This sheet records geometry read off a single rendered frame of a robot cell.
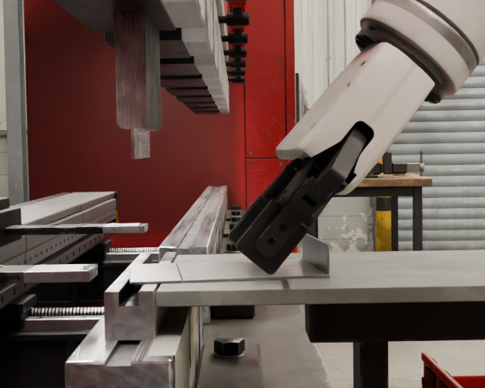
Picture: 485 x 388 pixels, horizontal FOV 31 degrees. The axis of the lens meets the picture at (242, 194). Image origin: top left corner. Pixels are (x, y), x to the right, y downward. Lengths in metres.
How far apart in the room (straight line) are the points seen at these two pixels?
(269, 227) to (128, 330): 0.11
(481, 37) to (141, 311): 0.29
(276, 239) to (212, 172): 2.20
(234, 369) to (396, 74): 0.29
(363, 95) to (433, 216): 7.69
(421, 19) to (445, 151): 7.65
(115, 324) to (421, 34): 0.27
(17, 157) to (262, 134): 5.89
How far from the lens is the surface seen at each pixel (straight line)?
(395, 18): 0.60
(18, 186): 8.51
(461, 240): 8.32
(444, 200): 8.25
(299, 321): 1.07
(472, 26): 0.61
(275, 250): 0.57
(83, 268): 0.62
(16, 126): 8.50
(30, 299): 1.27
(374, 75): 0.57
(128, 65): 0.57
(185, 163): 2.77
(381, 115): 0.57
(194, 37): 0.74
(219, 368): 0.73
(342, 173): 0.54
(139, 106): 0.57
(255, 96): 2.77
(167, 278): 0.57
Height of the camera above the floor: 1.09
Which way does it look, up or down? 3 degrees down
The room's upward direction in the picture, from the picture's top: 1 degrees counter-clockwise
